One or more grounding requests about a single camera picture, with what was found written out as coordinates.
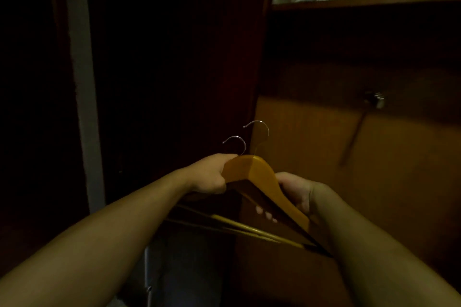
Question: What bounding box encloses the light wooden clothes hanger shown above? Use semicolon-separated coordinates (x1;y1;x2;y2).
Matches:
220;120;312;233

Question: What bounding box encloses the person's left hand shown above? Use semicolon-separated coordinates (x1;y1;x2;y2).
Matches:
180;153;239;196

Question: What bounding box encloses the dark wooden clothes hanger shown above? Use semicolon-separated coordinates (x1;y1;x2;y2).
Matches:
164;136;333;258

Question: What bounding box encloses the person's right hand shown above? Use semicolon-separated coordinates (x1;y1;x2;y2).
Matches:
255;171;322;224

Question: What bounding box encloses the person's left forearm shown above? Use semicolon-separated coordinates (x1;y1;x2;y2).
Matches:
0;169;192;307

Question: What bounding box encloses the brown wooden wardrobe door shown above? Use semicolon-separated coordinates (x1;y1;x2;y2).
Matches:
230;0;461;307

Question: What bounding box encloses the person's right forearm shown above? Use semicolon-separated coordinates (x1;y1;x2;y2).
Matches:
309;184;461;307

